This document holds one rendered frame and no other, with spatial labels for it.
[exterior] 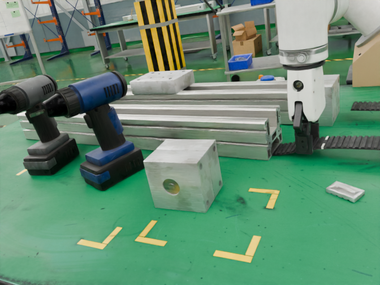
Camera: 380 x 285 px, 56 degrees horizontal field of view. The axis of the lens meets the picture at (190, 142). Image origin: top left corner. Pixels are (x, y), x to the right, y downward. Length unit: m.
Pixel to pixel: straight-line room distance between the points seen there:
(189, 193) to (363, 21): 0.84
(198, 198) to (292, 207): 0.15
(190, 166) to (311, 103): 0.25
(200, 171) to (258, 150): 0.20
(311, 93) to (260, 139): 0.14
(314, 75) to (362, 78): 0.49
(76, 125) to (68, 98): 0.34
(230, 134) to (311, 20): 0.27
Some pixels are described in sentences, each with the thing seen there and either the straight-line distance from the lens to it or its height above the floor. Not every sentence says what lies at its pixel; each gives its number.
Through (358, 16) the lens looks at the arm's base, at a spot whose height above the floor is 0.96.
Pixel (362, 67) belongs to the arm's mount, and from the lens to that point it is 1.14.
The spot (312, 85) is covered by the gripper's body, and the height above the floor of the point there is 0.94.
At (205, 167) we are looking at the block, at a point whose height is 0.85.
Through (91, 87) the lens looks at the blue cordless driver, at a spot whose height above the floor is 0.99.
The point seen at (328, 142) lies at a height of 0.81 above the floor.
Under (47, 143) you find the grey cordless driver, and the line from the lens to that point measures 0.91.
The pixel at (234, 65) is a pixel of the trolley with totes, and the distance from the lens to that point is 3.84.
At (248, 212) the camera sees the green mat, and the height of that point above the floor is 0.78.
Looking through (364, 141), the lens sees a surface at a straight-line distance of 0.73.
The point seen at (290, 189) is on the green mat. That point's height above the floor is 0.78.
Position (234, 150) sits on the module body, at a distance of 0.75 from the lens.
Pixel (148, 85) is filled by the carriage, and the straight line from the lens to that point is 1.05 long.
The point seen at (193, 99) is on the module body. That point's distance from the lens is 1.00.
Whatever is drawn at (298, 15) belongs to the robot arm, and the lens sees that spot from 0.64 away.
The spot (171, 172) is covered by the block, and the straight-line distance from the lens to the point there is 0.59.
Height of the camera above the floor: 1.12
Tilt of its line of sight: 23 degrees down
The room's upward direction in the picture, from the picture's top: 11 degrees counter-clockwise
